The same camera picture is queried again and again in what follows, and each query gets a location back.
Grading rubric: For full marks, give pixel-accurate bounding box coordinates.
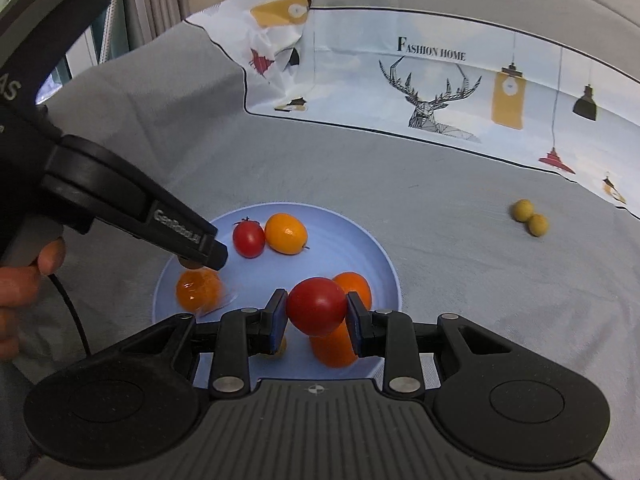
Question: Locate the small mandarin orange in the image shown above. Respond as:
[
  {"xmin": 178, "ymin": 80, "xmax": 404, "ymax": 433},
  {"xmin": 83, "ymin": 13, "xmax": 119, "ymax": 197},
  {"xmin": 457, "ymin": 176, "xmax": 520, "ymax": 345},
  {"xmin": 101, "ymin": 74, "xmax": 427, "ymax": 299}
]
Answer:
[
  {"xmin": 331, "ymin": 271, "xmax": 373, "ymax": 311},
  {"xmin": 308, "ymin": 322, "xmax": 358, "ymax": 368}
]

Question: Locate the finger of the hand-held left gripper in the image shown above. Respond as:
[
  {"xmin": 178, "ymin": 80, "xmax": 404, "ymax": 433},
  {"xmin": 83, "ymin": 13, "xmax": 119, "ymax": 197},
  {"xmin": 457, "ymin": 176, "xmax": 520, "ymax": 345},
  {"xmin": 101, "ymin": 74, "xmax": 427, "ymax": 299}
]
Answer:
[{"xmin": 135, "ymin": 191, "xmax": 230, "ymax": 272}]

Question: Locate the deer printed blanket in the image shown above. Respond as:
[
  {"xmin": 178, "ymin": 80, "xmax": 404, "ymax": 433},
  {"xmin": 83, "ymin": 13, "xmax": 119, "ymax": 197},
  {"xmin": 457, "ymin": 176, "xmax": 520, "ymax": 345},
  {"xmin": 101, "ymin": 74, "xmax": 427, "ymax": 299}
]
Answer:
[{"xmin": 184, "ymin": 0, "xmax": 640, "ymax": 221}]

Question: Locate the person's left hand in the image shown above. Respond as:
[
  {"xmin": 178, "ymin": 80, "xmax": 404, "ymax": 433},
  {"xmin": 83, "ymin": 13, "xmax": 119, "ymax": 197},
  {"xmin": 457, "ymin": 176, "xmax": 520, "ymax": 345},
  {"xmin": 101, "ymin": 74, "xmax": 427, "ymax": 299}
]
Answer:
[{"xmin": 0, "ymin": 239, "xmax": 67, "ymax": 363}]

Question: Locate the patterned pole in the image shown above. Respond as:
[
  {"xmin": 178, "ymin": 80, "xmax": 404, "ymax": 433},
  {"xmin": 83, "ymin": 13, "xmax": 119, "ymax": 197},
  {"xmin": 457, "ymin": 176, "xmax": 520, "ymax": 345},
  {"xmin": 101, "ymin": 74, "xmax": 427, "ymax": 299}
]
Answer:
[{"xmin": 97, "ymin": 0, "xmax": 124, "ymax": 63}]

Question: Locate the red cherry tomato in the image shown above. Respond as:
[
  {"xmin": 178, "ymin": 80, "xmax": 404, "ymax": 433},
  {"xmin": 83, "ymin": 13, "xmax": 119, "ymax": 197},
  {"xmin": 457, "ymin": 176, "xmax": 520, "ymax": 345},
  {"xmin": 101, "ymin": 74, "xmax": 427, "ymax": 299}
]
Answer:
[
  {"xmin": 232, "ymin": 217, "xmax": 266, "ymax": 259},
  {"xmin": 286, "ymin": 276, "xmax": 347, "ymax": 337}
]

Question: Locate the grey bed sheet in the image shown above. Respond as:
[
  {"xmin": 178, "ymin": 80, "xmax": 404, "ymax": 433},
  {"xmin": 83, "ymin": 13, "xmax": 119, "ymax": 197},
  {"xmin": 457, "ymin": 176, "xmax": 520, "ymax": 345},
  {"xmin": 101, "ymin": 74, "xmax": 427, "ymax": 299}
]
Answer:
[{"xmin": 0, "ymin": 0, "xmax": 640, "ymax": 480}]

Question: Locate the blue plate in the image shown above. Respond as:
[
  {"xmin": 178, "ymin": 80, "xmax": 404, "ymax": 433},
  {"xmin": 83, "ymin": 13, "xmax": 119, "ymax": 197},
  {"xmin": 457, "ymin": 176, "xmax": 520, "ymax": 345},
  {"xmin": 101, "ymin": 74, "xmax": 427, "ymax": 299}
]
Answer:
[{"xmin": 151, "ymin": 202, "xmax": 403, "ymax": 391}]

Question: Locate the plastic-wrapped mandarin orange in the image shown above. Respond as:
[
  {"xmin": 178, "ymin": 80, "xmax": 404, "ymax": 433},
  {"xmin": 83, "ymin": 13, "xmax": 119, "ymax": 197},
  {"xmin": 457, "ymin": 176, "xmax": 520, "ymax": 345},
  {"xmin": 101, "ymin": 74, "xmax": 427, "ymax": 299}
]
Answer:
[{"xmin": 175, "ymin": 267, "xmax": 238, "ymax": 317}]

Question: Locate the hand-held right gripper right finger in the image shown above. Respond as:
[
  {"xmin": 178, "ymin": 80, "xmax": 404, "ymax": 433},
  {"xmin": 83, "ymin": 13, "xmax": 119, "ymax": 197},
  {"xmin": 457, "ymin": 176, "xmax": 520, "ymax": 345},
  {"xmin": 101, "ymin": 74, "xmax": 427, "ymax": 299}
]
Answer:
[{"xmin": 346, "ymin": 291, "xmax": 506, "ymax": 395}]

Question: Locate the black cable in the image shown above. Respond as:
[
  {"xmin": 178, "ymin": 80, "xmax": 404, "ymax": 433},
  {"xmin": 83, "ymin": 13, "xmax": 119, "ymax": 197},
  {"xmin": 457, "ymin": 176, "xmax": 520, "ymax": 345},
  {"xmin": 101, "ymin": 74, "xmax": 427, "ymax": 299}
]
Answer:
[{"xmin": 47, "ymin": 272, "xmax": 92, "ymax": 356}]

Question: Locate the oval orange kumquat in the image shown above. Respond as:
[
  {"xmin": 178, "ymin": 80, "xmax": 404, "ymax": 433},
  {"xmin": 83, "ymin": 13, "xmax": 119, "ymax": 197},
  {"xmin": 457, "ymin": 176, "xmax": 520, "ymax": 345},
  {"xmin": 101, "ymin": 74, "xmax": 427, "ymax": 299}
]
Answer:
[{"xmin": 264, "ymin": 213, "xmax": 310, "ymax": 256}]

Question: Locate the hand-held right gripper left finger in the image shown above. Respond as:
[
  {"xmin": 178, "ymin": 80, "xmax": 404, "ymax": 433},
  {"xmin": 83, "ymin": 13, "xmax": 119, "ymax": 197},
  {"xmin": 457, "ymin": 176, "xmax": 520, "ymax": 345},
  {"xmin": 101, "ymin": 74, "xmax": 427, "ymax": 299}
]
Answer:
[{"xmin": 120, "ymin": 289, "xmax": 289, "ymax": 395}]

